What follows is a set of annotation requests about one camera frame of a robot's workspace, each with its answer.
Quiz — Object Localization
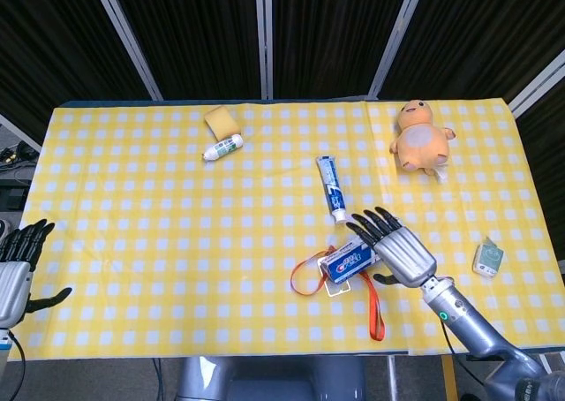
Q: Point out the clear badge holder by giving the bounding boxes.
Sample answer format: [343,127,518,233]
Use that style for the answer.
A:
[317,259,355,298]

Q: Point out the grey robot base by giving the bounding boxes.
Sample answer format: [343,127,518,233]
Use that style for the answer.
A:
[176,355,367,401]

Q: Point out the orange lanyard strap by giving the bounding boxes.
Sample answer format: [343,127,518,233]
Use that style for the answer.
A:
[290,245,387,342]

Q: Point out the white screen frame post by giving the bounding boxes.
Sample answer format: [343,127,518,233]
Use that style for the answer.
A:
[507,49,565,120]
[87,0,165,102]
[366,0,426,100]
[0,112,45,153]
[254,0,275,102]

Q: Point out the yellow sponge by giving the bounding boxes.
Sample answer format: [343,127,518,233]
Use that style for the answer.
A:
[203,105,238,141]

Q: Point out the dark fabric screen panel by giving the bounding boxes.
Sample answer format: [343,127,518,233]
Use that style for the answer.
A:
[108,0,267,102]
[0,0,156,131]
[378,0,565,106]
[270,0,417,101]

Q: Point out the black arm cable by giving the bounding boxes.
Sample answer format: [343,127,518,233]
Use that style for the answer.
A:
[7,329,28,401]
[440,321,476,401]

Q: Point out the white green-label bottle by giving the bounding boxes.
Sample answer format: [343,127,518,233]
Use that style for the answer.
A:
[201,133,245,163]

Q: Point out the yellow white checkered tablecloth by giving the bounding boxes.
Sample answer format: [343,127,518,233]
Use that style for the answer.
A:
[8,98,565,361]

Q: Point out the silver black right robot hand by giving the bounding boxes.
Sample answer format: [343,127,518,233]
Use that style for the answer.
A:
[346,206,439,289]

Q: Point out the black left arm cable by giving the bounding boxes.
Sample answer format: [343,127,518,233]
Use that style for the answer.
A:
[7,329,28,401]

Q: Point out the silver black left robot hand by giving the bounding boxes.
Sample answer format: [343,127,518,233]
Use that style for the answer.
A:
[0,218,73,330]

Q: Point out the green white tissue pack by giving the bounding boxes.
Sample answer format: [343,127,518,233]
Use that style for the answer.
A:
[471,234,506,278]

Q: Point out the white blue toothpaste tube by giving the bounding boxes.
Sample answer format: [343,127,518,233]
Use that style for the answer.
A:
[314,155,350,226]

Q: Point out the blue toothpaste box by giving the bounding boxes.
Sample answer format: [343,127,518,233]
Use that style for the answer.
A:
[320,237,383,285]

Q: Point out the orange plush toy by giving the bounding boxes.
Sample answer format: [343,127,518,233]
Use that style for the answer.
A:
[388,99,458,184]

